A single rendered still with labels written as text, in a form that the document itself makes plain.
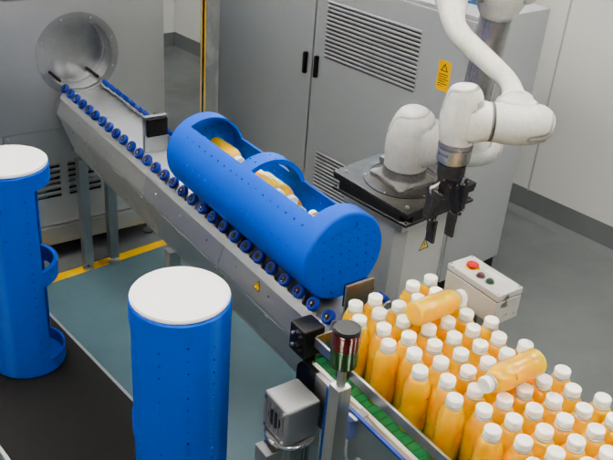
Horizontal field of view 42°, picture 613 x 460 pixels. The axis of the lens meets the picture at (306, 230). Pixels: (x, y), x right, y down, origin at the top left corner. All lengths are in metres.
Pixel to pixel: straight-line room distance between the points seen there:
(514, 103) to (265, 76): 2.89
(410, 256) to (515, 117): 0.95
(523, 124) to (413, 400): 0.73
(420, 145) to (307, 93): 1.88
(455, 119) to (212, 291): 0.80
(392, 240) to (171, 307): 0.96
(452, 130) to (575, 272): 2.79
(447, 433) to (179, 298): 0.80
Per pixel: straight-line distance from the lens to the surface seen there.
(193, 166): 2.73
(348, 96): 4.31
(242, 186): 2.50
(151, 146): 3.33
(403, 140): 2.74
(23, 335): 3.26
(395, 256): 2.85
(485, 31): 2.56
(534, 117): 2.09
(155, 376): 2.24
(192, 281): 2.27
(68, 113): 3.89
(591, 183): 5.03
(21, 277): 3.12
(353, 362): 1.77
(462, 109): 2.04
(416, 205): 2.75
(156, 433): 2.37
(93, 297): 4.09
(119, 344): 3.77
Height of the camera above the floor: 2.27
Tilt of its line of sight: 29 degrees down
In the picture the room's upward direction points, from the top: 5 degrees clockwise
